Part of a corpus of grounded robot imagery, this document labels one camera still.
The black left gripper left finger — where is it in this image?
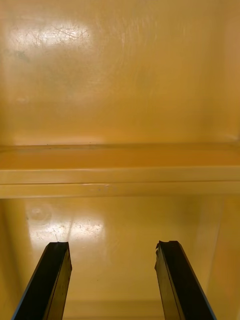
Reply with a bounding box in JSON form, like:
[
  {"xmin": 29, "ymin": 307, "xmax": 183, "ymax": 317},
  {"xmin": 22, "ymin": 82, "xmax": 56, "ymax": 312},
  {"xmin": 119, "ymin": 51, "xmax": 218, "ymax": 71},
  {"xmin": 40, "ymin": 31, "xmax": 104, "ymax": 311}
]
[{"xmin": 10, "ymin": 240, "xmax": 73, "ymax": 320}]

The yellow-orange plastic bin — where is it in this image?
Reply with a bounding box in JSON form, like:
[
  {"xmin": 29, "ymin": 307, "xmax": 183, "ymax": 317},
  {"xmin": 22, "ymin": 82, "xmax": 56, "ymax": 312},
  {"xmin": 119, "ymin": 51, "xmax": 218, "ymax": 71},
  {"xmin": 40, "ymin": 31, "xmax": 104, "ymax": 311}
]
[
  {"xmin": 0, "ymin": 183, "xmax": 240, "ymax": 320},
  {"xmin": 0, "ymin": 0, "xmax": 240, "ymax": 185}
]

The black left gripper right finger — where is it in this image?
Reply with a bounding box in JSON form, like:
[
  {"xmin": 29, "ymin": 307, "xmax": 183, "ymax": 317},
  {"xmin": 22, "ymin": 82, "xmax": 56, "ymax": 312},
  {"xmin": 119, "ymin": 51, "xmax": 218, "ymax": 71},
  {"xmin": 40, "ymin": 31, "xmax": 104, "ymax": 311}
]
[{"xmin": 154, "ymin": 240, "xmax": 218, "ymax": 320}]

